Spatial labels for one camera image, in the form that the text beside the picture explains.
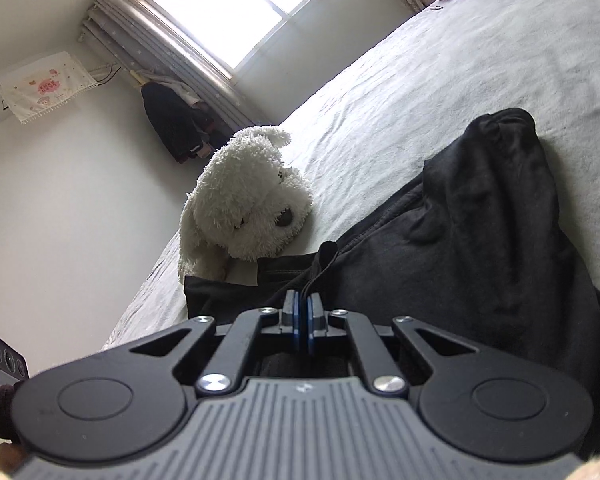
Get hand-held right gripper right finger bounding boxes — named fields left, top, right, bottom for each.
left=306, top=292, right=481, bottom=396

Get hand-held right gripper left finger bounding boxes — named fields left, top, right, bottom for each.
left=129, top=290, right=301, bottom=396

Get black garment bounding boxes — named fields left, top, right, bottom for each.
left=182, top=107, right=600, bottom=461

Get dark hanging clothes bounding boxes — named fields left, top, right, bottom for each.
left=140, top=81, right=218, bottom=165

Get white plush dog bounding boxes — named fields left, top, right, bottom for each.
left=177, top=126, right=315, bottom=286

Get light hanging garment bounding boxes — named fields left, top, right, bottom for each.
left=130, top=71, right=201, bottom=108

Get air conditioner with printed cover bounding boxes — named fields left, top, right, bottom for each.
left=0, top=51, right=101, bottom=125

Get grey starred curtain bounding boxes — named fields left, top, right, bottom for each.
left=77, top=0, right=263, bottom=133

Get window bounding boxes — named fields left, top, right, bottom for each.
left=132, top=0, right=368, bottom=81

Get black wall cable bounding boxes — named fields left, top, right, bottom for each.
left=92, top=62, right=123, bottom=86

